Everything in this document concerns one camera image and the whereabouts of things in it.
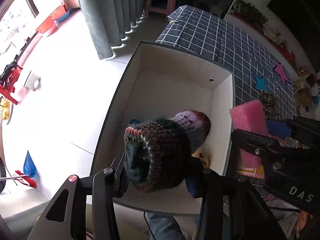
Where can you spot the dark knitted beanie hat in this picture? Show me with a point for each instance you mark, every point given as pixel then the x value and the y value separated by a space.
pixel 157 152

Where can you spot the leopard print scarf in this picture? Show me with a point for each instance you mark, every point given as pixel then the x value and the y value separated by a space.
pixel 269 103

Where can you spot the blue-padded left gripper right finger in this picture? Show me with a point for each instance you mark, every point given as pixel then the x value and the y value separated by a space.
pixel 231 208

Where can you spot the white open storage box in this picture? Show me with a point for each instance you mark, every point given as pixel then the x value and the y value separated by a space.
pixel 159 81

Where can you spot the grey green curtain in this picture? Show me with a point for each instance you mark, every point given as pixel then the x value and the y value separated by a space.
pixel 108 22

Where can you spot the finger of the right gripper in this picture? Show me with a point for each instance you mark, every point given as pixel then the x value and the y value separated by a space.
pixel 253 143
pixel 304 130

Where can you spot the beige scrunchie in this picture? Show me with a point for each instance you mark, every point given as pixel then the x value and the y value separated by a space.
pixel 199 154

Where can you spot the person's right hand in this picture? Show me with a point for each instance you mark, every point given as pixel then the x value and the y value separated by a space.
pixel 303 218

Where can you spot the red plastic toy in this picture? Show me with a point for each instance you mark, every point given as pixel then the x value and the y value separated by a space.
pixel 9 76

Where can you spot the pink plastic stool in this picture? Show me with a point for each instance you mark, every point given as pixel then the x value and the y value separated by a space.
pixel 164 7

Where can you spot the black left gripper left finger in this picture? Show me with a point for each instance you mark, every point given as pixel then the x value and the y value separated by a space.
pixel 108 184

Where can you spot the pile of colourful clutter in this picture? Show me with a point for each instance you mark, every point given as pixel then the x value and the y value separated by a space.
pixel 307 96

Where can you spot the white red tv cabinet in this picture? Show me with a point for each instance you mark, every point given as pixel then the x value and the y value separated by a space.
pixel 265 27

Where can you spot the grey checked star cloth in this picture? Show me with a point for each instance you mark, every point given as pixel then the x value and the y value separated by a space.
pixel 252 67

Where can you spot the blue dustpan with broom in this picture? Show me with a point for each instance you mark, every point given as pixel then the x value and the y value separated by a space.
pixel 26 177

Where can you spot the bright blue waffle cloth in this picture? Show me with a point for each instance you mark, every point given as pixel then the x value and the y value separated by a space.
pixel 134 121

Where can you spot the pink sponge block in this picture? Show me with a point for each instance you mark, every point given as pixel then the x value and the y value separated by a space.
pixel 249 123

